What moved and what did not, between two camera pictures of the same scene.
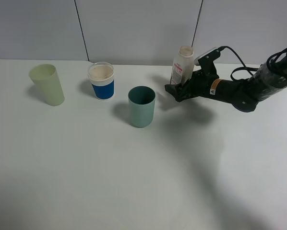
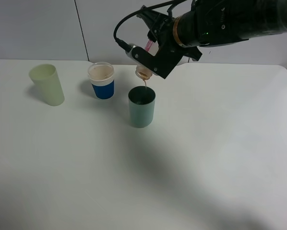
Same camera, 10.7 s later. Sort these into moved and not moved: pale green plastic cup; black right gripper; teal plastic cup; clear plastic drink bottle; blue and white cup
Moved: clear plastic drink bottle; black right gripper
Not moved: pale green plastic cup; blue and white cup; teal plastic cup
